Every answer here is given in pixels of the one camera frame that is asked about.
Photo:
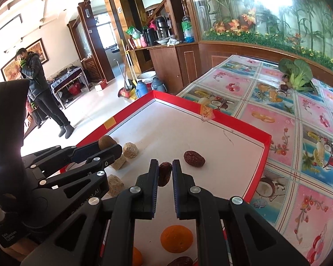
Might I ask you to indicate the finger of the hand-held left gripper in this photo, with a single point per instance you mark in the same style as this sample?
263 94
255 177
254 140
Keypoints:
86 149
111 153

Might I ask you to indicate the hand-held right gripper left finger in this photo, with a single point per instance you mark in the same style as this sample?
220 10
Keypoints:
154 185

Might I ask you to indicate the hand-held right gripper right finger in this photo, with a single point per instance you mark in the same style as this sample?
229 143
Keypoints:
177 188

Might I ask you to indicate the peeled banana piece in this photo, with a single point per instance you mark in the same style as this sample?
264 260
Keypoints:
130 150
118 162
115 185

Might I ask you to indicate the dried red date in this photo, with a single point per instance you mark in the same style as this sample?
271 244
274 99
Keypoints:
183 261
165 173
194 158

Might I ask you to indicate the orange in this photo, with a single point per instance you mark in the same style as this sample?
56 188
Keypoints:
176 238
137 257

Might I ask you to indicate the red-rimmed white tray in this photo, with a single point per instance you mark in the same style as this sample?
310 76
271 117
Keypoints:
183 127

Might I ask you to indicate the red bucket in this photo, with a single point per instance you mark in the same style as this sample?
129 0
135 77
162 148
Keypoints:
73 89

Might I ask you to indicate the broom with dustpan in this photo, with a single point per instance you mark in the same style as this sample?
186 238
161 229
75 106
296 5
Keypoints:
126 90

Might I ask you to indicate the blue thermos jug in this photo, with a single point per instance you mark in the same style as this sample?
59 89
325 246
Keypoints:
141 89

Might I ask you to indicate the table with dark cloth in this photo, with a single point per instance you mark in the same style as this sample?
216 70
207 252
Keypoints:
68 79

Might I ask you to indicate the grey thermos jug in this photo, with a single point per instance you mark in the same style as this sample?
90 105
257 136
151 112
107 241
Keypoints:
157 84

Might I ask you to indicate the white basin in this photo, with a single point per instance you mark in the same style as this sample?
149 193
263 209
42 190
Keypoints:
146 76

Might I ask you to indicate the wooden cabinet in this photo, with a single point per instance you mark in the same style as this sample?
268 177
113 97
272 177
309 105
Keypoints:
172 63

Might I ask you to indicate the black thermos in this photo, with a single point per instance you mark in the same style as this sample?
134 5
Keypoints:
147 36

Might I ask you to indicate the white bowl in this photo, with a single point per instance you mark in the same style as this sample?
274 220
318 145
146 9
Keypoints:
163 41

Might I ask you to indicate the green bag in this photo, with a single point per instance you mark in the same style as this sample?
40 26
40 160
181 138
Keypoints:
133 32

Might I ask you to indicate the fruit print tablecloth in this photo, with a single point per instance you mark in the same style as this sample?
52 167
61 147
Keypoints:
308 199

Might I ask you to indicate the black metal kettle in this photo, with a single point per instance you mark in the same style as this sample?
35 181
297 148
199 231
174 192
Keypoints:
161 27

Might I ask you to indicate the clear plastic bottle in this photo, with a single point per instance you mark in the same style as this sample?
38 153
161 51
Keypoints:
187 30

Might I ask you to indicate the small dark date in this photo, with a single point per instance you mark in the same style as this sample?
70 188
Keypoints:
283 87

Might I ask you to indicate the small brown kiwi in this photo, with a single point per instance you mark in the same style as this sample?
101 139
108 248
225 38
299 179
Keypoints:
285 79

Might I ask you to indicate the green bok choy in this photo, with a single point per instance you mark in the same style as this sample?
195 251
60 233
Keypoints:
295 73

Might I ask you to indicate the bamboo print glass panel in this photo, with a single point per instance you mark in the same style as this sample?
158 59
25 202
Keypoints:
266 11

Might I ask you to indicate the framed wall painting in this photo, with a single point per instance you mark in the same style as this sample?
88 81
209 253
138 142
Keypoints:
34 52

